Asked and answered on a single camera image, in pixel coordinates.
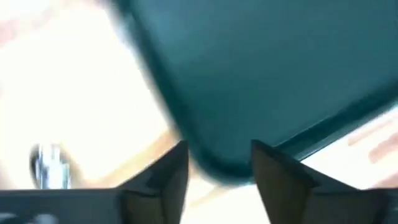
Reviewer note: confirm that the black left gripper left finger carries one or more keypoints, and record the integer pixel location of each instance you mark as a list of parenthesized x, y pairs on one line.
[(158, 193)]

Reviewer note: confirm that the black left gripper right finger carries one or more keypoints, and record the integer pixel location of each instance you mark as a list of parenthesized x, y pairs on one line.
[(289, 193)]

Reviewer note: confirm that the silver metal spoon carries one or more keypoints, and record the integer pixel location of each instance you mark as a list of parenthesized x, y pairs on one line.
[(51, 168)]

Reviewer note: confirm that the dark green plastic tray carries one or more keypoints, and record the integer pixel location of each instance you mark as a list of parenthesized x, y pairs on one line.
[(264, 77)]

